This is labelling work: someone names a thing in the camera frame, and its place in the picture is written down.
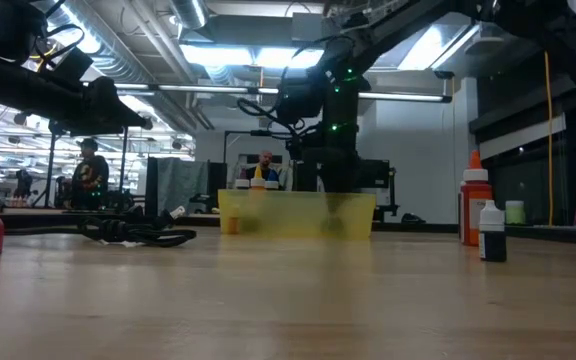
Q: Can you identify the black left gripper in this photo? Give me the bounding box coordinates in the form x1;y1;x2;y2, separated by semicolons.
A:
70;74;153;137

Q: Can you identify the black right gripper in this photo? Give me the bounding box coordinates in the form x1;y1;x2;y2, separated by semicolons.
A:
287;124;364;235

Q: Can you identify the large yellow food coloring bottle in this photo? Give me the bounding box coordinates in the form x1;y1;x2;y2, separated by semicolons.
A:
250;164;267;191

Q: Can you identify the small black food coloring bottle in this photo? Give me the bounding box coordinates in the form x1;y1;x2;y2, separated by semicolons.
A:
478;199;508;263

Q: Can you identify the large orange food coloring bottle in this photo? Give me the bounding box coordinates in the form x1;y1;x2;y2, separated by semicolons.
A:
458;149;494;248

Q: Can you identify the black monitor on stand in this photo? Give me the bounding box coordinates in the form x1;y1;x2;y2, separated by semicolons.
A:
357;158;399;221

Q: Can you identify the yellow translucent plastic bin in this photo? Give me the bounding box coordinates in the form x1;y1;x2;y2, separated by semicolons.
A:
217;188;377;240

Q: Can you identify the person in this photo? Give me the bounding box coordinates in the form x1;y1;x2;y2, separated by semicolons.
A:
244;149;281;182
69;137;111;211

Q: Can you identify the grey cloth-covered partition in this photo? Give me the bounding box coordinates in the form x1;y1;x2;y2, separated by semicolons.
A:
145;156;210;216

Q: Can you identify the black tripod stand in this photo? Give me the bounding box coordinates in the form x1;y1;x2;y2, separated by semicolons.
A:
42;118;67;209

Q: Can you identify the fluorescent light strip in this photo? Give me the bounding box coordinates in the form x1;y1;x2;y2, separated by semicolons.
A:
112;82;453;104

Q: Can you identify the pale green small container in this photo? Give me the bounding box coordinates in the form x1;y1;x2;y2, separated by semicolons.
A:
504;199;527;226

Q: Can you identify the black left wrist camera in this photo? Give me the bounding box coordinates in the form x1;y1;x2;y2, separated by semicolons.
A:
49;47;94;85

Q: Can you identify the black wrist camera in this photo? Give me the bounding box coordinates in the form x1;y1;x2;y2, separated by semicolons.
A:
275;79;327;121
49;47;94;85

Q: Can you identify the black station frame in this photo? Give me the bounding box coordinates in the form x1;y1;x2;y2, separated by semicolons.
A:
222;129;298;191

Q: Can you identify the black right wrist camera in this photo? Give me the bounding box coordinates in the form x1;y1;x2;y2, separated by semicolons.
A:
275;79;327;121

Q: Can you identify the black coiled cable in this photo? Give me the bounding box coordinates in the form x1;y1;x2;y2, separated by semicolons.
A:
5;204;198;249

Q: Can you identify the silver air duct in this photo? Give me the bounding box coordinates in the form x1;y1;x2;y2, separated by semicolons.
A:
167;0;210;30

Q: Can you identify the black aluminium table frame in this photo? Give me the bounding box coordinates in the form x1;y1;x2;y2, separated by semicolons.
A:
0;207;576;247

